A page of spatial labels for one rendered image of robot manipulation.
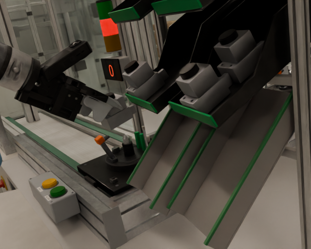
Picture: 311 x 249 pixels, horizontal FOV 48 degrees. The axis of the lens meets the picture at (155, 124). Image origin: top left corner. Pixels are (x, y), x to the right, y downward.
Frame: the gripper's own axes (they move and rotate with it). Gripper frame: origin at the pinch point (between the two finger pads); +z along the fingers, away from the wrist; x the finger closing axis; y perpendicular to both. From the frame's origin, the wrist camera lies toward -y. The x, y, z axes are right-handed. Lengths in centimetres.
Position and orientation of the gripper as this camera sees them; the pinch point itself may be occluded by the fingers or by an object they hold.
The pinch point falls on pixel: (112, 102)
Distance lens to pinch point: 79.1
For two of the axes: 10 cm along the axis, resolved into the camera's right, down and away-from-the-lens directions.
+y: -3.8, 9.3, -0.4
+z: 7.2, 3.2, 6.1
